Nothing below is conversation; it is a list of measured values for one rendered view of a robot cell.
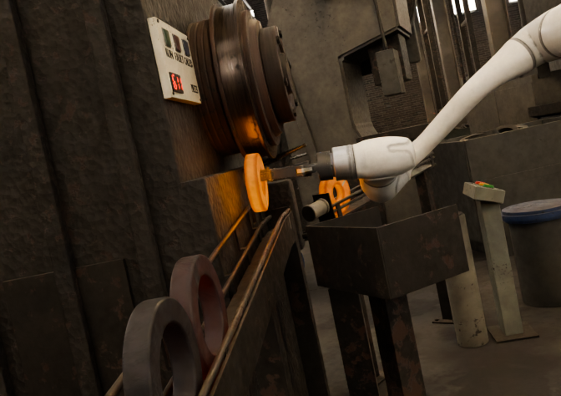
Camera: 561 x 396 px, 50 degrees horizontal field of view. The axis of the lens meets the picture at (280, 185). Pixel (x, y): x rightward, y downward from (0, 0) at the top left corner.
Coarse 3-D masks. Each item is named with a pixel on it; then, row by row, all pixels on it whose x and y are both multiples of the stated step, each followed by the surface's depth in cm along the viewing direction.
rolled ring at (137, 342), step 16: (144, 304) 72; (160, 304) 72; (176, 304) 77; (144, 320) 69; (160, 320) 71; (176, 320) 76; (128, 336) 67; (144, 336) 67; (160, 336) 70; (176, 336) 78; (192, 336) 81; (128, 352) 66; (144, 352) 66; (176, 352) 79; (192, 352) 80; (128, 368) 65; (144, 368) 65; (176, 368) 80; (192, 368) 79; (128, 384) 65; (144, 384) 64; (160, 384) 67; (176, 384) 79; (192, 384) 78
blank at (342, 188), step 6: (324, 180) 218; (330, 180) 218; (336, 180) 221; (342, 180) 224; (324, 186) 216; (330, 186) 218; (336, 186) 224; (342, 186) 223; (348, 186) 226; (324, 192) 216; (330, 192) 217; (342, 192) 224; (348, 192) 226; (336, 198) 225; (342, 198) 223; (342, 204) 222; (342, 210) 222
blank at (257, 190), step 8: (248, 160) 155; (256, 160) 155; (248, 168) 154; (256, 168) 154; (264, 168) 166; (248, 176) 153; (256, 176) 153; (248, 184) 153; (256, 184) 152; (264, 184) 163; (248, 192) 153; (256, 192) 153; (264, 192) 162; (256, 200) 154; (264, 200) 158; (256, 208) 156; (264, 208) 157
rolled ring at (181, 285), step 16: (192, 256) 91; (176, 272) 87; (192, 272) 86; (208, 272) 94; (176, 288) 85; (192, 288) 85; (208, 288) 97; (192, 304) 83; (208, 304) 98; (224, 304) 100; (192, 320) 83; (208, 320) 97; (224, 320) 98; (208, 336) 96; (224, 336) 96; (208, 352) 86; (208, 368) 85
